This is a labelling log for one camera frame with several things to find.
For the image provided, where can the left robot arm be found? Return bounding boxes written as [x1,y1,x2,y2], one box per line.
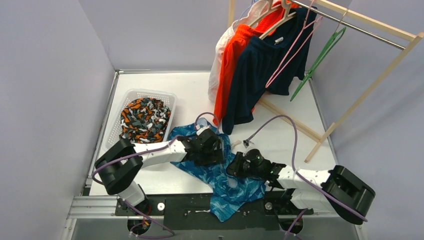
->
[92,127,224,214]

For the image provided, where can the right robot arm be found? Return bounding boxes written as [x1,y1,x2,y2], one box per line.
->
[226,149,376,225]

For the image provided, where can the wooden clothes rack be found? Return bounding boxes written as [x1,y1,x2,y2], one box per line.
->
[226,0,424,164]

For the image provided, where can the pink hanger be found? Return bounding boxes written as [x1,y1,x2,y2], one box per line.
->
[265,0,323,88]

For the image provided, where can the white shorts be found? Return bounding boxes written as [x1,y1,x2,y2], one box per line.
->
[207,0,270,103]

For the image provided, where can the blue patterned shorts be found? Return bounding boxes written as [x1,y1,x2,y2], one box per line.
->
[172,133,266,223]

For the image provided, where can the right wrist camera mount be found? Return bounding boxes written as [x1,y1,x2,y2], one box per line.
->
[242,139,255,149]

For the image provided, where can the green hanger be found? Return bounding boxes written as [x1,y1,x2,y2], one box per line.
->
[289,8,349,102]

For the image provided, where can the metal rack rod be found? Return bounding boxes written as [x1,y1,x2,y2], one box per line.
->
[292,0,416,50]

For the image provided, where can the wooden hanger navy shorts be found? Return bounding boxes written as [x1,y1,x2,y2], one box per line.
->
[258,0,296,40]

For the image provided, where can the camouflage orange black shorts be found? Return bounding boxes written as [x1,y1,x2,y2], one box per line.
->
[119,97,172,144]

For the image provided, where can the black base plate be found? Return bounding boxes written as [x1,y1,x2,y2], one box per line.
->
[136,191,301,231]

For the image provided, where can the white plastic basket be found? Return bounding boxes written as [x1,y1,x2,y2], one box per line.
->
[103,89,177,150]

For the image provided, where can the wooden hanger orange shorts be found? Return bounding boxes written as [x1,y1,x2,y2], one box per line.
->
[248,0,281,28]

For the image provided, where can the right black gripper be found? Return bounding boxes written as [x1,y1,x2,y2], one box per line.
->
[224,151,263,178]

